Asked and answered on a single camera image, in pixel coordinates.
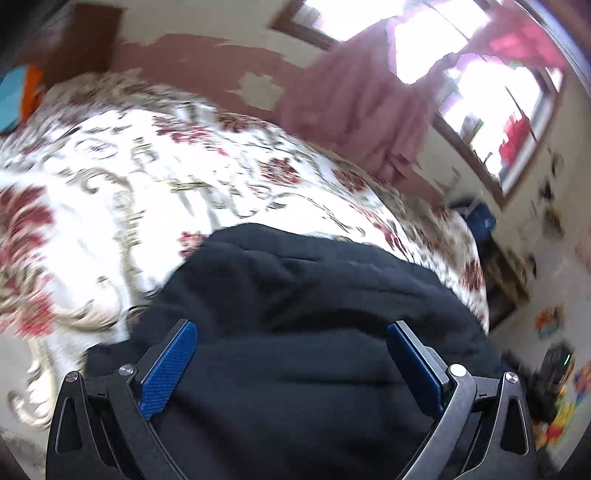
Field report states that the black padded jacket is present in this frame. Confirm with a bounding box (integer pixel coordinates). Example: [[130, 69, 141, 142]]
[[86, 224, 502, 479]]

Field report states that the red hanging cloth outside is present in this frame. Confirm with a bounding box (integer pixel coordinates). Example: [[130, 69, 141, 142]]
[[499, 115, 531, 167]]

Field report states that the pink curtain right panel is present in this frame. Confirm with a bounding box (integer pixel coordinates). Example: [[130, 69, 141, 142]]
[[426, 1, 567, 87]]

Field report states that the blue backpack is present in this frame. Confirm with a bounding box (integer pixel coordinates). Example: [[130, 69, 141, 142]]
[[450, 198, 497, 243]]

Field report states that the brown wooden headboard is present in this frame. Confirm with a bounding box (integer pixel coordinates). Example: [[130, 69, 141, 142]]
[[14, 1, 124, 88]]

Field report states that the pink curtain panel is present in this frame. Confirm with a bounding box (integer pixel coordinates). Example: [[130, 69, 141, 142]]
[[426, 1, 567, 87], [273, 20, 457, 185]]

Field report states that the pink curtain left panel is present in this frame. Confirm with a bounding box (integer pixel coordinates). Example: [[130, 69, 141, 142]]
[[273, 20, 457, 185]]

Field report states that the floral bed quilt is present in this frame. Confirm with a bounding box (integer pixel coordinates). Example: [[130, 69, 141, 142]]
[[1, 74, 489, 430]]

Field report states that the wooden side desk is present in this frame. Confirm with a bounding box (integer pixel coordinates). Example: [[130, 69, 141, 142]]
[[477, 237, 531, 332]]

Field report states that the colourful wall sticker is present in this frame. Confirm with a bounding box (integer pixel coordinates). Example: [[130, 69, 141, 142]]
[[535, 303, 566, 340]]

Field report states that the brown framed window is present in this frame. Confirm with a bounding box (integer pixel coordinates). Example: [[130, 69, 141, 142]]
[[270, 1, 564, 206]]

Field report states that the orange blue brown pillow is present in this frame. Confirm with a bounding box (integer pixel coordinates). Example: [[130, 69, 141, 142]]
[[0, 64, 45, 134]]

